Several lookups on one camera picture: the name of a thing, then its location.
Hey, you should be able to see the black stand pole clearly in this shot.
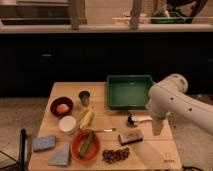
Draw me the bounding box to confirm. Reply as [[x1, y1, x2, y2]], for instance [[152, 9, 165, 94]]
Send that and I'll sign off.
[[18, 129, 27, 171]]

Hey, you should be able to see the blue sponge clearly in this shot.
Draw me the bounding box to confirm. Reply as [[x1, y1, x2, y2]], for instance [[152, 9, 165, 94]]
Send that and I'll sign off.
[[33, 135, 56, 152]]

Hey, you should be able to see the brown whiteboard eraser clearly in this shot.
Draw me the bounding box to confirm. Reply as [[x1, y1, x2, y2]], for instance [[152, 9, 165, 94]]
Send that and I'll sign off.
[[118, 130, 143, 145]]

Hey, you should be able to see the orange plate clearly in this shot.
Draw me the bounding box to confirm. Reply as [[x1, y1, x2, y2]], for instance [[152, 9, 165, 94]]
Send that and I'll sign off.
[[70, 129, 100, 164]]

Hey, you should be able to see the white handled brush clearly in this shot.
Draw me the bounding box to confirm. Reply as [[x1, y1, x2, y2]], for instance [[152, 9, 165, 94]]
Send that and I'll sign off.
[[127, 115, 151, 127]]

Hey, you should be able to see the green background bin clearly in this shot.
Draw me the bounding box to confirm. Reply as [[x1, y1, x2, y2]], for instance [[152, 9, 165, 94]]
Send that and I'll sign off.
[[151, 12, 185, 24]]

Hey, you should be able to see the bunch of dark grapes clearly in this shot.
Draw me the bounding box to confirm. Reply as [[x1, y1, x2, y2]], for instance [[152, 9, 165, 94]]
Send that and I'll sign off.
[[102, 147, 130, 164]]

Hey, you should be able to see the white paper cup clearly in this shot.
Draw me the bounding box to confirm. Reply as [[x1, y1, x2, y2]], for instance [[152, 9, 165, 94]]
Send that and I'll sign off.
[[59, 116, 77, 134]]

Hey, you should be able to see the grey blue cloth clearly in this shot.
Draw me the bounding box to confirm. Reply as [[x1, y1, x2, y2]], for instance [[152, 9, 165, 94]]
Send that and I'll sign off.
[[48, 144, 70, 166]]

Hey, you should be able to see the green cucumber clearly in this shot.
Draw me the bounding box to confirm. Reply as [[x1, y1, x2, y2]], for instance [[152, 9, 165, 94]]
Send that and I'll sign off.
[[79, 132, 94, 158]]

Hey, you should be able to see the orange fruit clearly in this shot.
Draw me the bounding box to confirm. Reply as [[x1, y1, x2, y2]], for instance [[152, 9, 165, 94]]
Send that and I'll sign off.
[[56, 104, 69, 114]]

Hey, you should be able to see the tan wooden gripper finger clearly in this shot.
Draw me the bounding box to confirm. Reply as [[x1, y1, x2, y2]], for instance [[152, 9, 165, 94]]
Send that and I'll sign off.
[[152, 119, 164, 136]]

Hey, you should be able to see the yellow corn cob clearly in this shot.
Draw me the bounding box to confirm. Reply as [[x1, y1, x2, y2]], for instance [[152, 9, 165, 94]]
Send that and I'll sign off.
[[80, 109, 94, 129]]

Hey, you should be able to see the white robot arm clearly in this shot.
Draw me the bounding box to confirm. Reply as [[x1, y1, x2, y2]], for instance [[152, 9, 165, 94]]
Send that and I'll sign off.
[[146, 74, 213, 136]]

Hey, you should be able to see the green plastic tray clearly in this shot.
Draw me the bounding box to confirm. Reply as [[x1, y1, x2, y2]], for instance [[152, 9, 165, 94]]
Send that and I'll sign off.
[[107, 75, 154, 109]]

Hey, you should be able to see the metal spoon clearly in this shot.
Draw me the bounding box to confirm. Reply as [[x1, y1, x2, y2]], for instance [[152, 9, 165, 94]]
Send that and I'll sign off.
[[93, 128, 116, 133]]

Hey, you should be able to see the dark brown bowl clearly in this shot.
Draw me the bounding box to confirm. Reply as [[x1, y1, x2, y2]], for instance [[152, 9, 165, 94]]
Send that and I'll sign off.
[[50, 97, 73, 117]]

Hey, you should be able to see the small metal cup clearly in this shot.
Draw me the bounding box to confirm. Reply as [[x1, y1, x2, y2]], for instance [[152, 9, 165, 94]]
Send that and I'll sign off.
[[79, 90, 90, 106]]

